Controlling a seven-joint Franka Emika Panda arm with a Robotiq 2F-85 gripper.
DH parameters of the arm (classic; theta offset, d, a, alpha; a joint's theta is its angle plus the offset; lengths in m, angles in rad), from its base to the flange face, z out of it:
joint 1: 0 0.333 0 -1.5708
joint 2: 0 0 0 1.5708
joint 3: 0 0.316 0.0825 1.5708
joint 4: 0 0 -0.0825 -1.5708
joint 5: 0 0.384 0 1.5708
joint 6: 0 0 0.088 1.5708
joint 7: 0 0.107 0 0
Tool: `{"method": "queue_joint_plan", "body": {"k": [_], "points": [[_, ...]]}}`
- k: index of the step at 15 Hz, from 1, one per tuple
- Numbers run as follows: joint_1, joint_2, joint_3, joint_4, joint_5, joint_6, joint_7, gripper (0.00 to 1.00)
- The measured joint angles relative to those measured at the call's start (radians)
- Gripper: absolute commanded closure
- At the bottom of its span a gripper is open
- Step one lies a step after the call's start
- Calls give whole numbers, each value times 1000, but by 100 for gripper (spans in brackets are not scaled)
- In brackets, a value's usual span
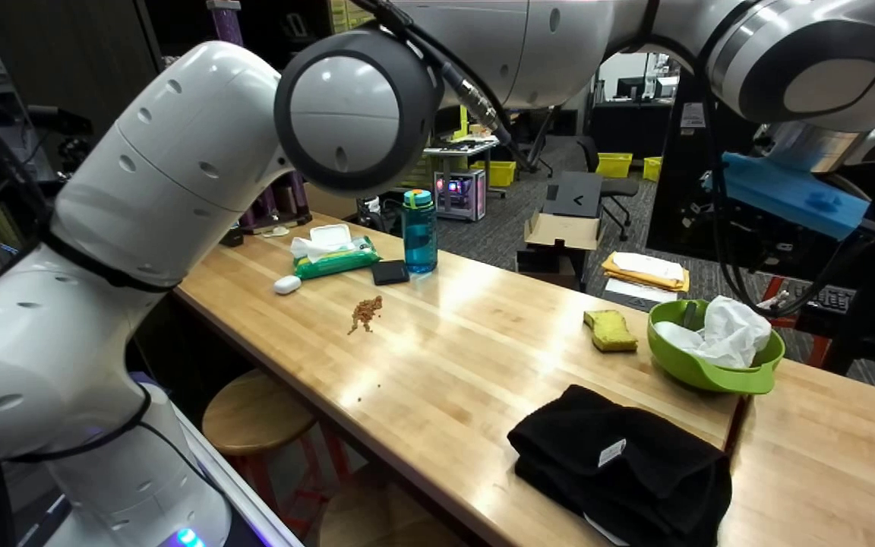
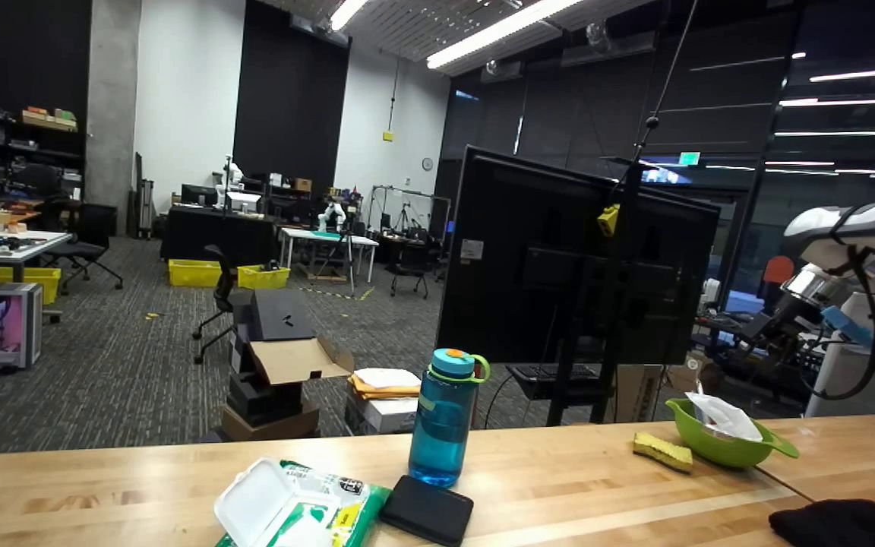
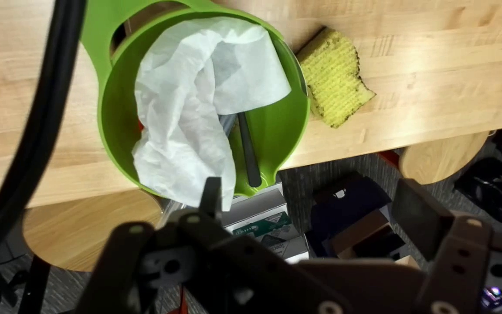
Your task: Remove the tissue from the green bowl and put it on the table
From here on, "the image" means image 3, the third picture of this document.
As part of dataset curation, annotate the black plastic fork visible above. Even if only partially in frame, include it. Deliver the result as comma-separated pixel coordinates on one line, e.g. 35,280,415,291
236,111,264,190

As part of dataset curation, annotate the white and green box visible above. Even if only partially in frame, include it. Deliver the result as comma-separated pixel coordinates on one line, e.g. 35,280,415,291
222,183,312,265

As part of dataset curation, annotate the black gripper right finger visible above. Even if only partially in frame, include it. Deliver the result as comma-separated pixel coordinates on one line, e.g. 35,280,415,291
396,177,502,314

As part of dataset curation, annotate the dark box with label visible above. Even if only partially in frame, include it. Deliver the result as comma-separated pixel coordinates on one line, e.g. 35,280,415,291
309,172,394,258

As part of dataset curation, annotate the white tissue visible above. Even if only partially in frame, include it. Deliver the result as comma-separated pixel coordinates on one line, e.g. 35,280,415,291
131,15,293,212

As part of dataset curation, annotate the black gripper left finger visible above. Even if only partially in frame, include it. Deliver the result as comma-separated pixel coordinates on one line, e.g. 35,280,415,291
79,176,323,314

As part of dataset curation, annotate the yellow sponge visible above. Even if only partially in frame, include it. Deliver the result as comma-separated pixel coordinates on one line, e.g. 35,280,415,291
295,24,379,130

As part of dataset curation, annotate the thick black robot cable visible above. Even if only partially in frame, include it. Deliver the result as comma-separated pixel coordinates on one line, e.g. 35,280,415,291
0,0,91,275

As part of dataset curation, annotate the black bag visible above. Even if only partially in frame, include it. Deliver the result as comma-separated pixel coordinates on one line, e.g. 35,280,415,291
452,123,502,230

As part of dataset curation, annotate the green plastic bowl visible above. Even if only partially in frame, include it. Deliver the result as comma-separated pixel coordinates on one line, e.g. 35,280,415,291
81,0,312,198

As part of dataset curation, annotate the clear plastic utensil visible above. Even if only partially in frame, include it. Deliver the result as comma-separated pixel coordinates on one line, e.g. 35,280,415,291
218,111,239,142

